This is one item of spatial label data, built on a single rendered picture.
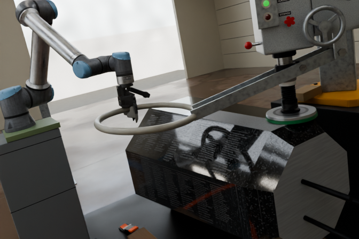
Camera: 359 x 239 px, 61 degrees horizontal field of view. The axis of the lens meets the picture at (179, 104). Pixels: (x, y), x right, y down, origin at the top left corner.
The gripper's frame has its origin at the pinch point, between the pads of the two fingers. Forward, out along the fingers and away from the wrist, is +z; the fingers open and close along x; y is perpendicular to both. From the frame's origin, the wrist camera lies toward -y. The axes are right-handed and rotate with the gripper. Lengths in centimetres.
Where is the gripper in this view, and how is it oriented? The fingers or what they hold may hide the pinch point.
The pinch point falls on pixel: (135, 119)
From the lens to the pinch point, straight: 167.8
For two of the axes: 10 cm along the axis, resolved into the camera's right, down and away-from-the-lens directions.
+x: 4.0, 1.4, -9.1
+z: 1.3, 9.7, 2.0
